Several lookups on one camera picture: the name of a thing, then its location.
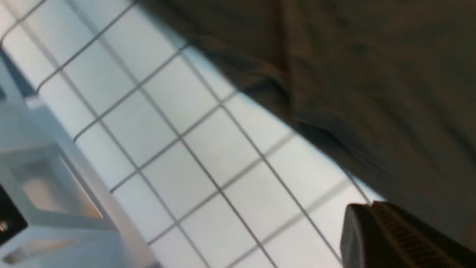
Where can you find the gray long-sleeve top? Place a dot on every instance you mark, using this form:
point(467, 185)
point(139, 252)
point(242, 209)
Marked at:
point(386, 88)

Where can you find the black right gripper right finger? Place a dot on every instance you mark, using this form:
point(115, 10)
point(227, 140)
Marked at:
point(418, 244)

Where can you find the gray metal frame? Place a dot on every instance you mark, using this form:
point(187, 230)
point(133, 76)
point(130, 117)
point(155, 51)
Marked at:
point(55, 212)

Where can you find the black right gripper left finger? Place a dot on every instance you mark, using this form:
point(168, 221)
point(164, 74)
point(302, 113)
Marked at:
point(363, 244)

